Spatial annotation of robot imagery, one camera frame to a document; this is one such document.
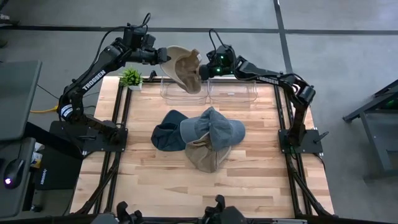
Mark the grey metal stand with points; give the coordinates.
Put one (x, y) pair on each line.
(374, 140)

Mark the black aluminium table frame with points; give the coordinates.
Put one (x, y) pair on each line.
(127, 109)

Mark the small black clamp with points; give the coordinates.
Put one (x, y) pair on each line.
(152, 76)

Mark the dark navy hat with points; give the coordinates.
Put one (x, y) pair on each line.
(166, 137)

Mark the silver metal bracket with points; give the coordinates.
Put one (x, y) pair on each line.
(289, 221)

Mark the black computer case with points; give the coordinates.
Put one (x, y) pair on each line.
(59, 171)

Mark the black base plate lever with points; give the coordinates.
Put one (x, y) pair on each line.
(321, 137)

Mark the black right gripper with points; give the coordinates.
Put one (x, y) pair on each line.
(222, 65)

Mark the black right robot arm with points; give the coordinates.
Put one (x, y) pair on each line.
(270, 80)

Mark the light beige hat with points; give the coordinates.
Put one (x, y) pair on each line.
(183, 71)

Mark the small green potted plant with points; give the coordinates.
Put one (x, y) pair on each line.
(131, 77)

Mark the grey desk top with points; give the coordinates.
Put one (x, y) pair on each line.
(12, 202)

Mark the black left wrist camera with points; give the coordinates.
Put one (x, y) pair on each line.
(134, 36)

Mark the small white yellow package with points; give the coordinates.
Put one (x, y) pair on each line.
(37, 157)

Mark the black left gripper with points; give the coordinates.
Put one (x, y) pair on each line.
(152, 56)

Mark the clear plastic bin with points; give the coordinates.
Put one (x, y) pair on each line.
(233, 93)
(174, 99)

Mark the khaki brown hat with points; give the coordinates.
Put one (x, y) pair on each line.
(206, 158)

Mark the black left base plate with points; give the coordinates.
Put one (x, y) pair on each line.
(93, 147)

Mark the black computer mouse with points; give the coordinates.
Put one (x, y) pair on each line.
(14, 172)

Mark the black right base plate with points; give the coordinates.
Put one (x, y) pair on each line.
(311, 146)

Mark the grey desk panel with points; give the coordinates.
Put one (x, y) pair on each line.
(15, 99)

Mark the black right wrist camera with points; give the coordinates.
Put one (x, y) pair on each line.
(225, 53)

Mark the blue denim cap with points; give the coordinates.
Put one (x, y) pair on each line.
(236, 130)
(188, 130)

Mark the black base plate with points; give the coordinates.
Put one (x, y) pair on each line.
(93, 147)
(311, 146)

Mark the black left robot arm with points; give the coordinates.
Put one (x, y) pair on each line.
(93, 77)

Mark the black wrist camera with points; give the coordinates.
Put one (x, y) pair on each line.
(225, 53)
(134, 36)

